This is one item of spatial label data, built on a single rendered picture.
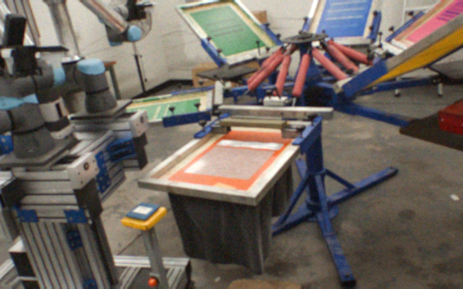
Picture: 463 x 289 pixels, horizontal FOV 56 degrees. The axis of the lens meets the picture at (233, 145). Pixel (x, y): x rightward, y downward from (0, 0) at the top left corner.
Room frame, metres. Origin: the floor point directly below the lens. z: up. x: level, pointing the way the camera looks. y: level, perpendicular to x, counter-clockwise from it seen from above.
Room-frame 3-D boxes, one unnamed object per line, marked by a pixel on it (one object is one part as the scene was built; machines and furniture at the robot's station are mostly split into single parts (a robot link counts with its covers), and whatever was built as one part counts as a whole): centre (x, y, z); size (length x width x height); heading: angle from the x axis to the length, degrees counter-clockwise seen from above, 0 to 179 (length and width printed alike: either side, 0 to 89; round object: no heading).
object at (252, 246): (1.66, 0.15, 0.74); 0.45 x 0.03 x 0.43; 58
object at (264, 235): (1.75, -0.15, 0.74); 0.46 x 0.04 x 0.42; 148
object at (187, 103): (2.83, 0.34, 1.05); 1.08 x 0.61 x 0.23; 88
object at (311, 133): (1.97, -0.37, 0.97); 0.30 x 0.05 x 0.07; 148
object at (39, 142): (1.57, 0.75, 1.31); 0.15 x 0.15 x 0.10
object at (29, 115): (1.56, 0.76, 1.42); 0.13 x 0.12 x 0.14; 137
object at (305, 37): (2.80, -0.56, 0.67); 0.39 x 0.39 x 1.35
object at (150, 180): (1.91, -0.01, 0.97); 0.79 x 0.58 x 0.04; 148
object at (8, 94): (1.30, 0.64, 1.56); 0.11 x 0.08 x 0.11; 137
